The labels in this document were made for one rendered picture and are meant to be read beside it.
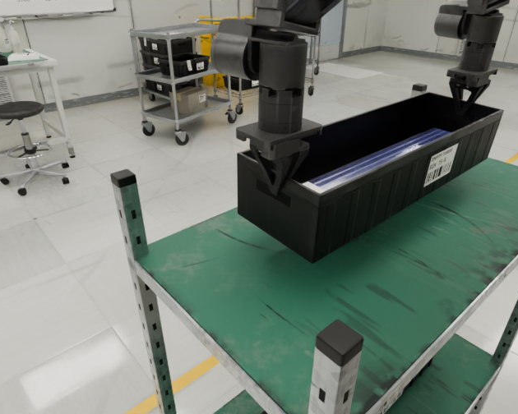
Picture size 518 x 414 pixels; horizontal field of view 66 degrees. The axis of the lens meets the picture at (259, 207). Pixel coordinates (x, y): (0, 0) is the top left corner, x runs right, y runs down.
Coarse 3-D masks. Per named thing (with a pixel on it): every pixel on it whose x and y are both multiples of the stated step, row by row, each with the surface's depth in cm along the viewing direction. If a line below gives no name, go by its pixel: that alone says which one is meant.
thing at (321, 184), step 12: (432, 132) 89; (444, 132) 89; (396, 144) 83; (408, 144) 83; (420, 144) 83; (372, 156) 77; (384, 156) 78; (396, 156) 78; (348, 168) 72; (360, 168) 73; (372, 168) 73; (312, 180) 68; (324, 180) 68; (336, 180) 69; (348, 180) 69
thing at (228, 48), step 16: (256, 0) 43; (272, 0) 42; (256, 16) 45; (272, 16) 43; (224, 32) 51; (240, 32) 49; (256, 32) 49; (304, 32) 47; (224, 48) 50; (240, 48) 49; (224, 64) 51; (240, 64) 49
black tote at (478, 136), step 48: (432, 96) 93; (336, 144) 77; (384, 144) 89; (432, 144) 66; (480, 144) 82; (240, 192) 64; (288, 192) 55; (336, 192) 53; (384, 192) 62; (288, 240) 59; (336, 240) 58
